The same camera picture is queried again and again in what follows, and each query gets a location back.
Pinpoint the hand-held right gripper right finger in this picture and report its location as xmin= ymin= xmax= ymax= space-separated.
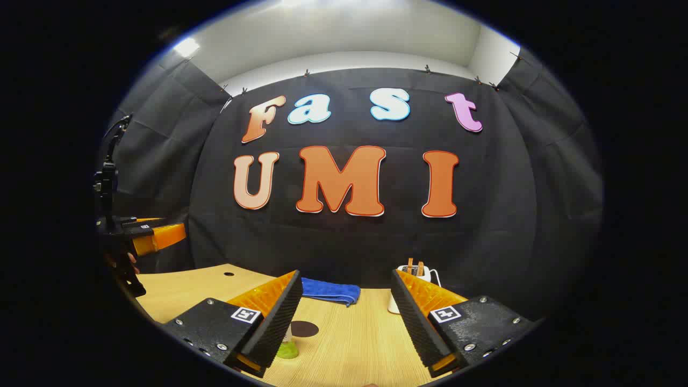
xmin=391 ymin=269 xmax=538 ymax=378

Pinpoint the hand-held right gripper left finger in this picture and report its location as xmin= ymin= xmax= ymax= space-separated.
xmin=161 ymin=270 xmax=304 ymax=378

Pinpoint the white toaster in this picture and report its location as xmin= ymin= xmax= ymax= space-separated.
xmin=388 ymin=264 xmax=433 ymax=315

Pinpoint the white green label water bottle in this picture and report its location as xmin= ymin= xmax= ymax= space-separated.
xmin=277 ymin=325 xmax=300 ymax=360

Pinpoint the blue towel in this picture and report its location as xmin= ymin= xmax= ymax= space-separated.
xmin=301 ymin=277 xmax=361 ymax=307

